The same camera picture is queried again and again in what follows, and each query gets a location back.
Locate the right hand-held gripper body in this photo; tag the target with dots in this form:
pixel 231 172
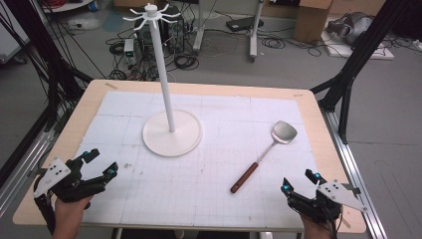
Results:
pixel 326 199

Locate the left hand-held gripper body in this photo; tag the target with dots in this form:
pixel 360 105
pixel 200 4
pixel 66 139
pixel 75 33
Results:
pixel 73 187

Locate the white hook rack stand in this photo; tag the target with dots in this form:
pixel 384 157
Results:
pixel 170 134

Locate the person's left hand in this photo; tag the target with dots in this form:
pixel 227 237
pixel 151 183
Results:
pixel 69 217

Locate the person's right hand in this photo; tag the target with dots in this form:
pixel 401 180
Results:
pixel 315 229

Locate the strip of brown tape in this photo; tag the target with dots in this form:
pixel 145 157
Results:
pixel 111 86

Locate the white grid mat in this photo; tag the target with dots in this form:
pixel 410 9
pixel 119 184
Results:
pixel 205 186

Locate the small grey power supply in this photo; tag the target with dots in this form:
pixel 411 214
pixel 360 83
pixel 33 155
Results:
pixel 129 49

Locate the white floor board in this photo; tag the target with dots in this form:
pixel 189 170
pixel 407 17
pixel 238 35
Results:
pixel 361 52

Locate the black computer tower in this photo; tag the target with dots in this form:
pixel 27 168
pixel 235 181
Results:
pixel 174 33

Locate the white round table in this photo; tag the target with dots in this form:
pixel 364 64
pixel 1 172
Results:
pixel 66 5

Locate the grey bag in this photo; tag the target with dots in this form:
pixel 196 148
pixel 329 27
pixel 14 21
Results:
pixel 353 28

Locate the white metal stand leg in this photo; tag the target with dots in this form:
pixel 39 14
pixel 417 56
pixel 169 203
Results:
pixel 199 30
pixel 254 33

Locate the cardboard box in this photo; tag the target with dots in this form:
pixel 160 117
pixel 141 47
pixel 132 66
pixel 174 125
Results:
pixel 312 20

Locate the flat black device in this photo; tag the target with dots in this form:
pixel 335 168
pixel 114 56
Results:
pixel 244 24

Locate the aluminium rail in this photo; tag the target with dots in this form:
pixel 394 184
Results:
pixel 20 166
pixel 355 166

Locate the black metal frame post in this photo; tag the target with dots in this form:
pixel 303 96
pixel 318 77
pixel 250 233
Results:
pixel 54 83
pixel 358 56

